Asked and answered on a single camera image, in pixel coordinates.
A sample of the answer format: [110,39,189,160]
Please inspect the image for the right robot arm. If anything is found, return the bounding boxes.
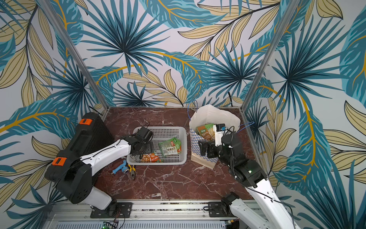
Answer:
[198,133,299,229]

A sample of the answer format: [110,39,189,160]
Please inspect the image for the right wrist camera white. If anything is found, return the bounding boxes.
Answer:
[213,124,226,147]

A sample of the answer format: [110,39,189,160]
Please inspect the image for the aluminium front rail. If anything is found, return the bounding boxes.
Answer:
[42,199,269,222]

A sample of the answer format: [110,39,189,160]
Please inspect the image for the left aluminium corner post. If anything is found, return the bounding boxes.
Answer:
[39,0,109,110]

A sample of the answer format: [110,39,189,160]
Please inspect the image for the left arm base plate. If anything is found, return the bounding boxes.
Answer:
[90,202,132,219]

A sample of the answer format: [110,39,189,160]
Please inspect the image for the blue handled tool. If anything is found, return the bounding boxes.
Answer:
[112,160,129,175]

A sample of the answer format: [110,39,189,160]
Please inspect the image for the grey plastic basket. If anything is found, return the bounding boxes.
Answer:
[127,127,188,166]

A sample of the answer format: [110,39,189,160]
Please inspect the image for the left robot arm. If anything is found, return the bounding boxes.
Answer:
[49,127,153,210]

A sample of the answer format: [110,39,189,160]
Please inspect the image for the yellow black pliers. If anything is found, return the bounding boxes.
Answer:
[128,164,136,180]

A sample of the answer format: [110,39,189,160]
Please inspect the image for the white blue checkered paper bag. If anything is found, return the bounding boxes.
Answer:
[189,105,241,169]

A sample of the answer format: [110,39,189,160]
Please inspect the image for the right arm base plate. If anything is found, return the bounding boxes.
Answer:
[204,201,235,218]

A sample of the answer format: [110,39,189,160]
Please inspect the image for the orange green basket packet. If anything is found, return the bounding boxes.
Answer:
[140,153,162,163]

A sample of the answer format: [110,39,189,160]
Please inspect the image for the aluminium corner post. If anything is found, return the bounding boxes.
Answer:
[39,0,109,110]
[241,0,300,113]

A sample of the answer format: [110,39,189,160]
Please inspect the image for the green orange condiment packet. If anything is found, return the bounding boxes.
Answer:
[158,137,181,157]

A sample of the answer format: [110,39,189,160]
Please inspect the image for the right aluminium corner post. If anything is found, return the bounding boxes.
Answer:
[241,0,300,113]

